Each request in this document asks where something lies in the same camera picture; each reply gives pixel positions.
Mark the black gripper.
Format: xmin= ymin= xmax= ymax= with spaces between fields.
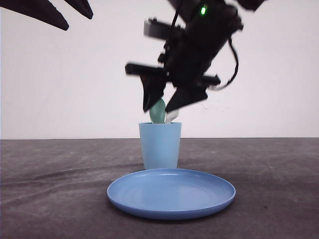
xmin=125 ymin=17 xmax=221 ymax=113

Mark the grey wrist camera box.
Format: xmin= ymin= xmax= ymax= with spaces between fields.
xmin=143 ymin=18 xmax=185 ymax=41

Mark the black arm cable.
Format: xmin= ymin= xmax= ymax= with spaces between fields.
xmin=209 ymin=37 xmax=239 ymax=91

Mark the mint green plastic spoon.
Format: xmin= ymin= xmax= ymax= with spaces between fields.
xmin=149 ymin=98 xmax=166 ymax=124

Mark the light blue plastic cup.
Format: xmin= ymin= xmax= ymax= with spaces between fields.
xmin=139 ymin=122 xmax=182 ymax=170

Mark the blue plastic plate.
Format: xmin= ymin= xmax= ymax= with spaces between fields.
xmin=106 ymin=169 xmax=236 ymax=221

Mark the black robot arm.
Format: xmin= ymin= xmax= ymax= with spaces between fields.
xmin=125 ymin=0 xmax=243 ymax=113

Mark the white plastic fork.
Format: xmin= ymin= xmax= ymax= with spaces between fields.
xmin=164 ymin=110 xmax=179 ymax=124

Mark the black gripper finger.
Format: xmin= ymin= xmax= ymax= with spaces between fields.
xmin=0 ymin=0 xmax=69 ymax=31
xmin=65 ymin=0 xmax=93 ymax=19

